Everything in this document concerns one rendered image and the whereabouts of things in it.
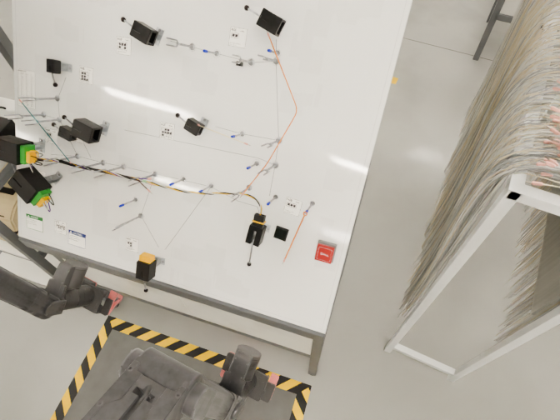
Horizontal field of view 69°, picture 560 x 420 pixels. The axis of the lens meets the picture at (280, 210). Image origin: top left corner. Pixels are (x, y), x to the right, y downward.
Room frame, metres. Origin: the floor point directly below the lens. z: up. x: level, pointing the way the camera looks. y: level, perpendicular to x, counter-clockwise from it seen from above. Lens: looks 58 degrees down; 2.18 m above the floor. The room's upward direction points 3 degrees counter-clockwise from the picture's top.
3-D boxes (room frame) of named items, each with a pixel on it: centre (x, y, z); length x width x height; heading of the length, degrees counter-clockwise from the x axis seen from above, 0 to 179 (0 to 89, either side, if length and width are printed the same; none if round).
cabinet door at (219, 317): (0.50, 0.16, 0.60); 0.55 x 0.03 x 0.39; 69
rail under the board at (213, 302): (0.58, 0.42, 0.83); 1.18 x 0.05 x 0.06; 69
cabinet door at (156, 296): (0.70, 0.67, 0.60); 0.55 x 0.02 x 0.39; 69
